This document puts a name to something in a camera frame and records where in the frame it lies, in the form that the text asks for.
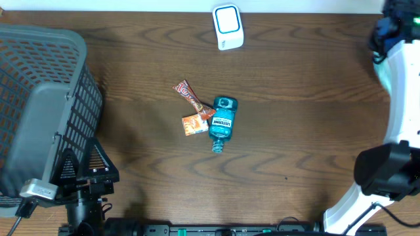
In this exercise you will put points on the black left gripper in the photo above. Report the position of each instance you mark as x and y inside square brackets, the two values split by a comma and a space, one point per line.
[100, 186]

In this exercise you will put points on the red brown snack bag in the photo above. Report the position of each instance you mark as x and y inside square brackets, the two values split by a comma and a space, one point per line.
[185, 90]

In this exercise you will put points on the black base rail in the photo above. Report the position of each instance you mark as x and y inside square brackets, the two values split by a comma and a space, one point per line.
[246, 230]

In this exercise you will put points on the teal mouthwash bottle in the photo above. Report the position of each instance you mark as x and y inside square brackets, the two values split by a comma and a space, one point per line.
[222, 122]

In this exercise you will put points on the pale green wet wipes pack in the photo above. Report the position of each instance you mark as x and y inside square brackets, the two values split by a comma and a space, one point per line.
[382, 71]

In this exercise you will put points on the white barcode scanner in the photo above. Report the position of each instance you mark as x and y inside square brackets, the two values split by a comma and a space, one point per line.
[228, 27]

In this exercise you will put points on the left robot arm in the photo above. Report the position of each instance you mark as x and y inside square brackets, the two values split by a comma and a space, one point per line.
[83, 185]

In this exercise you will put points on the orange snack packet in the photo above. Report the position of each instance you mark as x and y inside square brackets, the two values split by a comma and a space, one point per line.
[194, 124]

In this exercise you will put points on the grey plastic shopping basket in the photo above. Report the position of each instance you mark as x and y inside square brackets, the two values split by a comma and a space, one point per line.
[49, 102]

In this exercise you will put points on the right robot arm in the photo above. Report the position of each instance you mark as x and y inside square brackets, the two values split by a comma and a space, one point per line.
[386, 174]

